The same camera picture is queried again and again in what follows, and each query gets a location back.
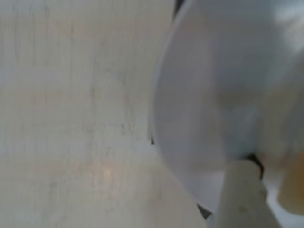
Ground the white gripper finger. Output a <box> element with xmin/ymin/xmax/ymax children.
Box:
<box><xmin>208</xmin><ymin>159</ymin><xmax>283</xmax><ymax>228</ymax></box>

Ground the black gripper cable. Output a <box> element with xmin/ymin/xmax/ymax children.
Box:
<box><xmin>247</xmin><ymin>153</ymin><xmax>265</xmax><ymax>180</ymax></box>

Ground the white plate for shrimp sushi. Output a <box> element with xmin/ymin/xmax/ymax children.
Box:
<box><xmin>152</xmin><ymin>0</ymin><xmax>304</xmax><ymax>216</ymax></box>

